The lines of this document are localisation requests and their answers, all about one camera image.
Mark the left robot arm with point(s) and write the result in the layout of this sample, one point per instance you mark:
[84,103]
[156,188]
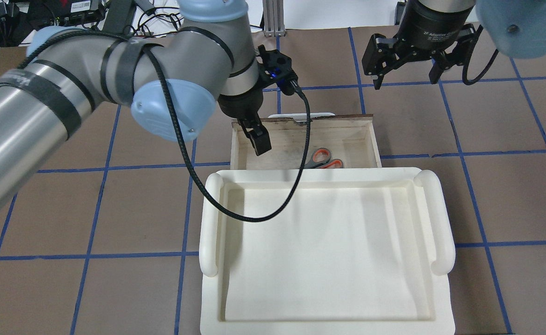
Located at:
[171,89]

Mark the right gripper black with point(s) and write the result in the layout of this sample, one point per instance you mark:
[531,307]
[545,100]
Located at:
[432,29]

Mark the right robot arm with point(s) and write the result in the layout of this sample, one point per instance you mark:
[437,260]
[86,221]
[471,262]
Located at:
[517,28]

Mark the dark wooden drawer cabinet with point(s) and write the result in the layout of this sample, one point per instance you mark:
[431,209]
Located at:
[350,138]

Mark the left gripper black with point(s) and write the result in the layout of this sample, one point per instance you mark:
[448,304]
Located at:
[239,106]

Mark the aluminium frame post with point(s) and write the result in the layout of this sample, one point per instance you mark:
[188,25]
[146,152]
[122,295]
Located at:
[273,18]

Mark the cream plastic tray box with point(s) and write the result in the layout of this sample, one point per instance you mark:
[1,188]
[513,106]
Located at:
[355,252]

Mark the grey orange scissors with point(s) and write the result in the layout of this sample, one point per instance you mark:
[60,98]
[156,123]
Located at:
[321,158]

